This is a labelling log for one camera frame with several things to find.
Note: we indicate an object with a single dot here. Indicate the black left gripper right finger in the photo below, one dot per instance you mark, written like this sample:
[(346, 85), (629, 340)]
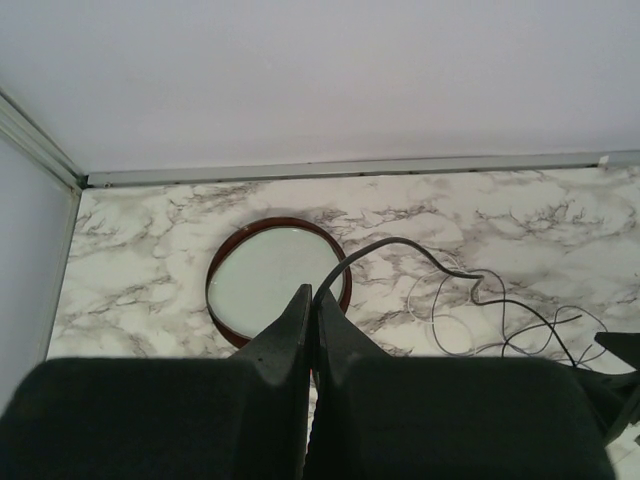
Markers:
[(387, 417)]

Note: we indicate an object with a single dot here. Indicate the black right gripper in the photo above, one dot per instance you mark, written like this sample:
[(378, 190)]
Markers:
[(614, 398)]

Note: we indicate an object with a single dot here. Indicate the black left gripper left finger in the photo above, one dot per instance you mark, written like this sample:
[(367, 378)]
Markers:
[(241, 417)]

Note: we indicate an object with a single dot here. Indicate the round brown-rimmed white dish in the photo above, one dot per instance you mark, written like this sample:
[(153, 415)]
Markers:
[(256, 271)]

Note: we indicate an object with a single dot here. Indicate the aluminium back frame rail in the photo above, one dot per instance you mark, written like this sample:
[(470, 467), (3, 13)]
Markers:
[(412, 166)]

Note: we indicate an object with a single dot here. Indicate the left aluminium frame post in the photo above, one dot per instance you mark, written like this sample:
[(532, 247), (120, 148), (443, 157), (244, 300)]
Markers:
[(18, 128)]

